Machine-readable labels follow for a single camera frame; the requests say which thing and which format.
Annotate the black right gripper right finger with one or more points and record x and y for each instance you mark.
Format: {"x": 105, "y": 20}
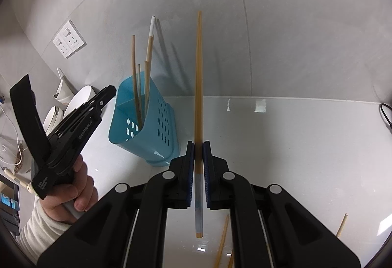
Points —
{"x": 215, "y": 187}

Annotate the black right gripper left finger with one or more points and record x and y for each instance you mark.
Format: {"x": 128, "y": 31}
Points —
{"x": 181, "y": 185}

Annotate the bamboo chopstick white band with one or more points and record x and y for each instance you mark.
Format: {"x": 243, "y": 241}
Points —
{"x": 198, "y": 129}

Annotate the white sleeved left forearm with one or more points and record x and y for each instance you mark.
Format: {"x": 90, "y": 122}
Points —
{"x": 39, "y": 233}

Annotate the person's left hand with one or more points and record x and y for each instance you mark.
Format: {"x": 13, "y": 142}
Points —
{"x": 82, "y": 193}

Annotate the blue plastic utensil holder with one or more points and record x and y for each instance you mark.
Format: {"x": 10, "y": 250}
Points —
{"x": 156, "y": 140}

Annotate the white ceramic bowl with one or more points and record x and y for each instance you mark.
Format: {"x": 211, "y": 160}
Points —
{"x": 82, "y": 96}

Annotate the white ceramic jug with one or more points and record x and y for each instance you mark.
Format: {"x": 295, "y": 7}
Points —
{"x": 65, "y": 91}

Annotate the bamboo chopstick in holder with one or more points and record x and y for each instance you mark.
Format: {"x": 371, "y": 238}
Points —
{"x": 135, "y": 87}
{"x": 148, "y": 69}

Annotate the bamboo chopstick blue dotted end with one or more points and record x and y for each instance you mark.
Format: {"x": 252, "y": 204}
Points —
{"x": 342, "y": 224}

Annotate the white chopstick in holder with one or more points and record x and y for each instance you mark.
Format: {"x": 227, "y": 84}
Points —
{"x": 152, "y": 24}

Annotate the white double wall socket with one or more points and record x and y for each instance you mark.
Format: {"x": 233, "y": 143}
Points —
{"x": 68, "y": 41}

